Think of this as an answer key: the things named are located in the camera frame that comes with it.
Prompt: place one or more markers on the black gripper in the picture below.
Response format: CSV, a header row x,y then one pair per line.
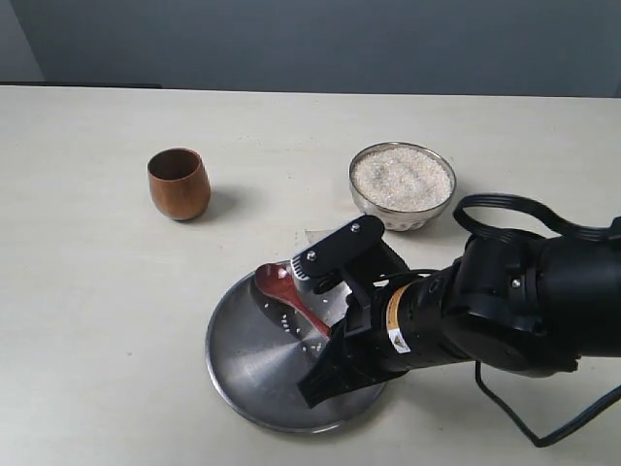
x,y
391,332

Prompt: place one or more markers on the dark red wooden spoon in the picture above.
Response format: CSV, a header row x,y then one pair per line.
x,y
274,281

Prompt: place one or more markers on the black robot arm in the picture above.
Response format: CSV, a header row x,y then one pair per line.
x,y
532,307

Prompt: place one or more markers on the steel bowl of rice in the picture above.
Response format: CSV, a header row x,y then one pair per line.
x,y
404,184

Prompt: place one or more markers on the round steel plate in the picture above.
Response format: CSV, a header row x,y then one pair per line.
x,y
257,349

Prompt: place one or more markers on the clear tape strip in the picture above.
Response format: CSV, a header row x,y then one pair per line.
x,y
314,236

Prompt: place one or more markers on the brown wooden cup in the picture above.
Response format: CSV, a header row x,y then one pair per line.
x,y
179,185

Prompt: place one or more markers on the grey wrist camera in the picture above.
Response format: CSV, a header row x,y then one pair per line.
x,y
354,254

